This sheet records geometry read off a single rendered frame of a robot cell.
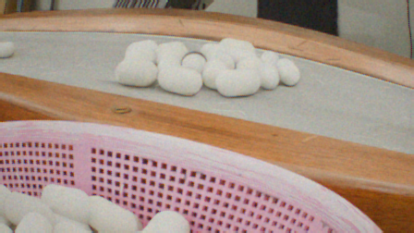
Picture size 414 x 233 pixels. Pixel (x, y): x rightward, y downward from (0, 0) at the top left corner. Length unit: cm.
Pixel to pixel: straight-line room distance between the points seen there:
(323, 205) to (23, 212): 14
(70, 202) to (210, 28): 44
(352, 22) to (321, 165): 224
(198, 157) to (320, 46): 38
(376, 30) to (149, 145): 227
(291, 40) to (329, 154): 37
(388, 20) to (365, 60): 189
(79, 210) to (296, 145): 11
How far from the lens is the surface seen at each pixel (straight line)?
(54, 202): 23
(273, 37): 60
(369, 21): 246
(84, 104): 29
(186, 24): 64
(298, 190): 20
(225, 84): 39
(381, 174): 23
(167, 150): 23
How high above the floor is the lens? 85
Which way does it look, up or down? 19 degrees down
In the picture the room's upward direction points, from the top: 4 degrees clockwise
